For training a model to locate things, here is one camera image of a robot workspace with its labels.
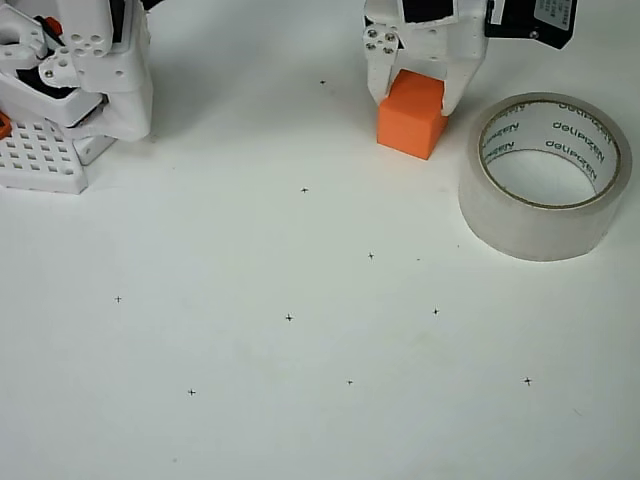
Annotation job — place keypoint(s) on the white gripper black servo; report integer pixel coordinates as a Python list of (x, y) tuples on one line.
[(429, 46)]

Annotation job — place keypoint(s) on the orange cube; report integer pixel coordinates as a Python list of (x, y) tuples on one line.
[(407, 125)]

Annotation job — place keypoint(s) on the clear packing tape roll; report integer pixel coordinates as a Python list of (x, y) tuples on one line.
[(500, 225)]

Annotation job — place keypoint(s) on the orange clamp piece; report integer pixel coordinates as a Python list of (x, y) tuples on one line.
[(4, 125)]

